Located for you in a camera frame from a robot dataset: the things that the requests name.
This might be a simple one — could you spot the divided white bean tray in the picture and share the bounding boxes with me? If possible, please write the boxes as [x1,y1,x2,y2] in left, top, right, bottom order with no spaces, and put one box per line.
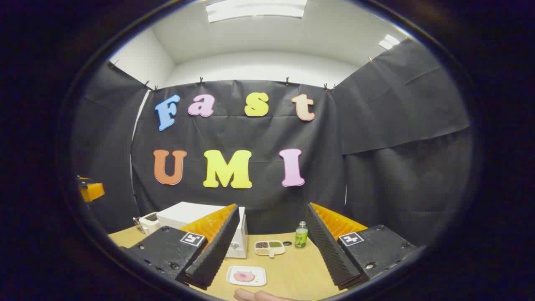
[254,240,286,258]

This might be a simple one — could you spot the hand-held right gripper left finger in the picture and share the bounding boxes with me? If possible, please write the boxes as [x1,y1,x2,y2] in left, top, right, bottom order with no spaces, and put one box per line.
[119,204,241,291]

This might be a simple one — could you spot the white square plate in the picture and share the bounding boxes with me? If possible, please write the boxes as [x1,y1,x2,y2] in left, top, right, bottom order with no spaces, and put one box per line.
[226,265,267,287]

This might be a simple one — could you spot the small ceiling light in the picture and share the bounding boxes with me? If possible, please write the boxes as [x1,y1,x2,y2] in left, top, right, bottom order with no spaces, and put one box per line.
[378,34,401,50]

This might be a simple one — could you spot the long ceiling light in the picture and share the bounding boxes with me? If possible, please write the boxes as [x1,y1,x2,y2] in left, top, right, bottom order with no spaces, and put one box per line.
[206,0,308,23]

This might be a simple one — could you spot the green drink bottle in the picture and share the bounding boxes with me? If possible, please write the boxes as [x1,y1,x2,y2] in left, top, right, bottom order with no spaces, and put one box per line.
[295,221,308,249]

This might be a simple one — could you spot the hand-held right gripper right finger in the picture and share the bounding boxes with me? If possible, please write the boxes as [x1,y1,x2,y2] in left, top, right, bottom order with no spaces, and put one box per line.
[305,202,418,291]

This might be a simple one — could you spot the white microwave oven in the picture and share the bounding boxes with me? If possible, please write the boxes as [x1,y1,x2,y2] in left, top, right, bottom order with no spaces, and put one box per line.
[157,202,248,259]

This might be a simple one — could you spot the small white appliance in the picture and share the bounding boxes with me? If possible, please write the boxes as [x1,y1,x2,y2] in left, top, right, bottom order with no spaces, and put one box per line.
[133,212,161,235]

